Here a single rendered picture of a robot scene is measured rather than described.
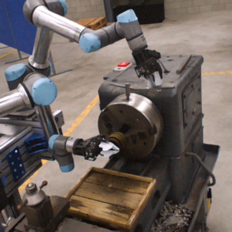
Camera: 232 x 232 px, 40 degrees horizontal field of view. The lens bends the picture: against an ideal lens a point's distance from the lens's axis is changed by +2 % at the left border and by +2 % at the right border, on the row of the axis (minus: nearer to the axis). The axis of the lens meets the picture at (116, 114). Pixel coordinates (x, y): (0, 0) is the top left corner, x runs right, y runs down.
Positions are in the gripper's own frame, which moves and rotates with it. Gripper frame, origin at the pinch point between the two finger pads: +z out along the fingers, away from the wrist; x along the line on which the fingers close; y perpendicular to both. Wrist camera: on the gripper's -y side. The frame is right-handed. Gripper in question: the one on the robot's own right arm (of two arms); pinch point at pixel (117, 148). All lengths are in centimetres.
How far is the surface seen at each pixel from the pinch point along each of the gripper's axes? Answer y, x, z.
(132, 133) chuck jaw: -9.5, 3.0, 3.7
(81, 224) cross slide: 35.1, -10.9, 1.0
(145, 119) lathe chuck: -15.0, 8.3, 8.6
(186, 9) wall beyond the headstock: -980, -96, -252
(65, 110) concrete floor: -227, -108, -219
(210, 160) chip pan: -79, -54, 23
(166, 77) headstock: -47, 17, 8
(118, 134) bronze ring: -5.8, 3.9, -1.8
